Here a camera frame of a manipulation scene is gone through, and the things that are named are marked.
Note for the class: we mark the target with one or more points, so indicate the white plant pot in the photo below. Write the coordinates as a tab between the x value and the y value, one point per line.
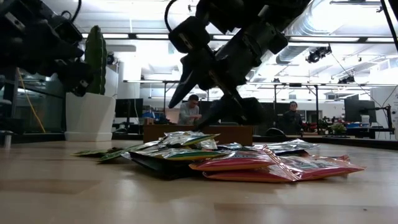
90	118

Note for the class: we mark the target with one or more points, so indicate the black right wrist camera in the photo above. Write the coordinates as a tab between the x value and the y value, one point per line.
189	34

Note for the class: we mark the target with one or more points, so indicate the person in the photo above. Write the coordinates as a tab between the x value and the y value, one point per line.
292	121
189	112

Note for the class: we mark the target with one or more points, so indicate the overhead light bar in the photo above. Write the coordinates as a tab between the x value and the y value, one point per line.
326	39

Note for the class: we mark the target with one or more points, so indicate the black ceiling spotlight cluster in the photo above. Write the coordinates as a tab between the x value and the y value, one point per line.
317	55

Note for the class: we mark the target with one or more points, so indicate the black chair backrest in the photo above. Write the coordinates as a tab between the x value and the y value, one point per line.
275	132

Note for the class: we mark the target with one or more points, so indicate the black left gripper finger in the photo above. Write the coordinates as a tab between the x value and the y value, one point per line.
76	79

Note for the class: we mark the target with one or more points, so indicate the grey post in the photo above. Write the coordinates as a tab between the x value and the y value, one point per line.
7	140

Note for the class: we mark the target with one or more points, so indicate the black round ceiling spotlight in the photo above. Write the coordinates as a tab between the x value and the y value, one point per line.
110	59

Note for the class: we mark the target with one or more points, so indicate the green potted plant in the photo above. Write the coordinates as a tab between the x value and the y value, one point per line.
338	128

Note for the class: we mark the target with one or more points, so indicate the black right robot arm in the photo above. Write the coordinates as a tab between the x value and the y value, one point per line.
230	9

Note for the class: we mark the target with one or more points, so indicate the black background workstation frame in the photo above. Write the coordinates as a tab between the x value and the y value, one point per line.
295	84

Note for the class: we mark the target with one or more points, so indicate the white container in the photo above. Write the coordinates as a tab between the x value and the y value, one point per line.
365	120

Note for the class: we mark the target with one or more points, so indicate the brown wooden compartment tray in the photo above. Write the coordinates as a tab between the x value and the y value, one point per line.
236	133

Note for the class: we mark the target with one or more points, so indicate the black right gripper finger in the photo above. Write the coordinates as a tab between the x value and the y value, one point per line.
230	109
186	77

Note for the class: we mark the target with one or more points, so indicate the black computer monitor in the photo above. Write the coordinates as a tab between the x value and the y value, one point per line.
129	108
357	110

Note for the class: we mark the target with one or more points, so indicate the green cactus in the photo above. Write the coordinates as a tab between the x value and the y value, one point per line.
95	62

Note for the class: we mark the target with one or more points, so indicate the silver ventilation duct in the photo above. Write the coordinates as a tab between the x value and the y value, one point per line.
311	21

